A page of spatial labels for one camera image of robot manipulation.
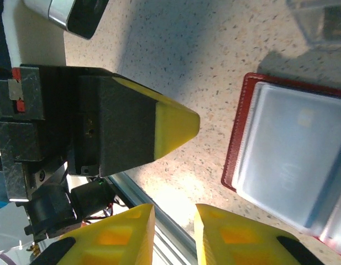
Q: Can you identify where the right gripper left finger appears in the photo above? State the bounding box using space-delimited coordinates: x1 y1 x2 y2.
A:
29 203 156 265

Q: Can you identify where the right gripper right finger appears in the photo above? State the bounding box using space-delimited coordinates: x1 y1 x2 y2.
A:
195 204 326 265

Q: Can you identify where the red leather card holder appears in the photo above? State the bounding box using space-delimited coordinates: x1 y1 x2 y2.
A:
221 72 341 259

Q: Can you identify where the blue credit card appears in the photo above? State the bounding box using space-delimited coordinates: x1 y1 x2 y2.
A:
238 85 341 230

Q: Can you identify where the clear acrylic card stand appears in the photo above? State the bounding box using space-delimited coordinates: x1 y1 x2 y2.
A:
286 0 341 53

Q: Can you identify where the long aluminium frame rail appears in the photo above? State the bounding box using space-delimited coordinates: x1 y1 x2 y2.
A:
108 173 200 265

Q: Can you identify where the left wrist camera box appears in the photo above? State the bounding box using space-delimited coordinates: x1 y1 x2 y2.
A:
23 0 110 40

